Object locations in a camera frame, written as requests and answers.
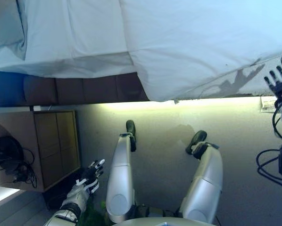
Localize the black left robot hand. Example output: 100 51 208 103
75 159 106 195

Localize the white duvet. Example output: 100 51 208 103
118 0 282 102

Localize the white bed sheet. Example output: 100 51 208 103
0 0 144 78

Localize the silver left robot leg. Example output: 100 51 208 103
106 120 137 223

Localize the silver robot leg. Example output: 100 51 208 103
106 120 137 223
180 130 224 224

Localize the wooden nightstand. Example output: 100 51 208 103
0 110 82 194

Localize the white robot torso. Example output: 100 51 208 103
118 215 212 226

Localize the black round device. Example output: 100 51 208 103
0 136 24 170

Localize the silver right robot leg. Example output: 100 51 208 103
180 130 224 224

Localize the large beige pillow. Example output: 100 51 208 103
0 0 28 61

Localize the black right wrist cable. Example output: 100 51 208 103
256 108 282 189

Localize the brown upholstered bed frame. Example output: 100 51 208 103
0 63 151 105

